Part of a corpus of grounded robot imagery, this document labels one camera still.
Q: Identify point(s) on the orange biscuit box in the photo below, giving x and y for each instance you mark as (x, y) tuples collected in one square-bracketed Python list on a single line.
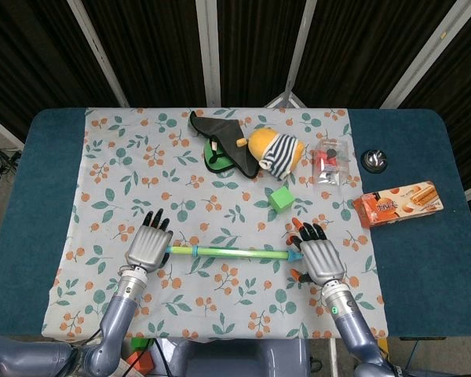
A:
[(396, 204)]

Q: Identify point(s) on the white frame post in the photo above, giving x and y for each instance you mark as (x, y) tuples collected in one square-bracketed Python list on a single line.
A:
[(424, 59), (298, 51), (98, 51), (209, 51)]

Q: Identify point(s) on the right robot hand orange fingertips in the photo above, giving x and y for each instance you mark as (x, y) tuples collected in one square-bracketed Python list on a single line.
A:
[(322, 261)]

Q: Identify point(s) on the green block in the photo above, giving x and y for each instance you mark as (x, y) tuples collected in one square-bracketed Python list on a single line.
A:
[(140, 345)]

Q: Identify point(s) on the green blue toy stick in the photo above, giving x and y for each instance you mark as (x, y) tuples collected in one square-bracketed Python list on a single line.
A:
[(235, 252)]

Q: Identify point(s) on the floral tablecloth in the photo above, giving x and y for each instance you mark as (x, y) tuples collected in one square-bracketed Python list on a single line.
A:
[(141, 173)]

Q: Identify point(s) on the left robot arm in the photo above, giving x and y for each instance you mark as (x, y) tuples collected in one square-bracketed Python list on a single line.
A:
[(117, 314)]

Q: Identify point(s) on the green cube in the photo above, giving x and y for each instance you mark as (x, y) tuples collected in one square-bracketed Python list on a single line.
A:
[(280, 200)]

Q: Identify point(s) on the orange block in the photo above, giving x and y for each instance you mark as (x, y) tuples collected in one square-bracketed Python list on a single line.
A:
[(140, 363)]

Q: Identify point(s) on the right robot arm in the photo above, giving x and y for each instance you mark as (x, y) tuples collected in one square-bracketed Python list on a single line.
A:
[(349, 322)]

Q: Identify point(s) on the yellow plush toy striped shirt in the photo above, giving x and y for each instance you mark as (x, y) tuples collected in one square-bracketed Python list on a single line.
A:
[(269, 143)]

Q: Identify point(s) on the grey-blue robot torso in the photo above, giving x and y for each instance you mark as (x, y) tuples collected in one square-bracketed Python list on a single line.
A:
[(239, 359)]

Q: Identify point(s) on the blue table cover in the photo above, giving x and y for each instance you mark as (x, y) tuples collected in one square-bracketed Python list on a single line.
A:
[(408, 133)]

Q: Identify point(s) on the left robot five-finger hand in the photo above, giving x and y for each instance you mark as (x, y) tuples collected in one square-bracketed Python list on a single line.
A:
[(149, 249)]

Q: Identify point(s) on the clear box with red pieces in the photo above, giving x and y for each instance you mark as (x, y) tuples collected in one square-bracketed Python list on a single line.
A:
[(331, 163)]

